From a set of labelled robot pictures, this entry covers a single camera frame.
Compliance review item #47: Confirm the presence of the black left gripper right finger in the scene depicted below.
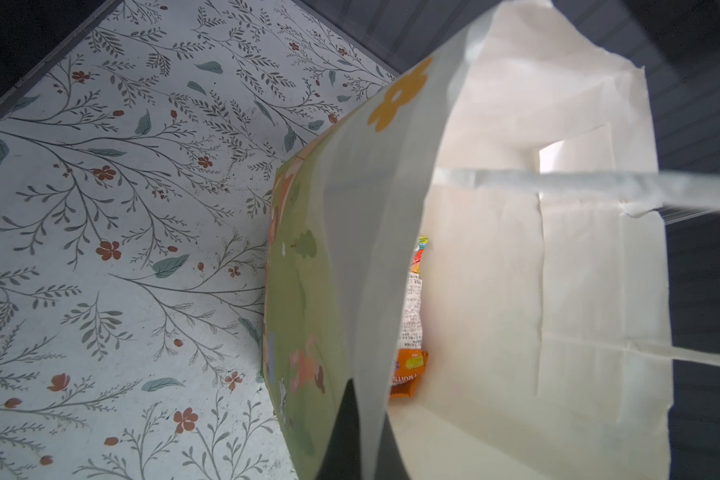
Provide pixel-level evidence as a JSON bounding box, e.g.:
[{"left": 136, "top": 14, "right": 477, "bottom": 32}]
[{"left": 374, "top": 415, "right": 410, "bottom": 480}]

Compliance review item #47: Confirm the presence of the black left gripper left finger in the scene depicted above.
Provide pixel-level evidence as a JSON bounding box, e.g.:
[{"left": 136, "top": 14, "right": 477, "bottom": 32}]
[{"left": 316, "top": 379, "right": 362, "bottom": 480}]

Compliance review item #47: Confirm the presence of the small orange candy bag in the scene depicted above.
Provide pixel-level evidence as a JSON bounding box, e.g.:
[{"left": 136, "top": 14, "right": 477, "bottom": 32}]
[{"left": 389, "top": 236, "right": 428, "bottom": 399}]

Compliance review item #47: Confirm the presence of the white illustrated paper bag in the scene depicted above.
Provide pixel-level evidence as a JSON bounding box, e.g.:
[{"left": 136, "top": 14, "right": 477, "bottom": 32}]
[{"left": 262, "top": 1, "right": 720, "bottom": 479}]

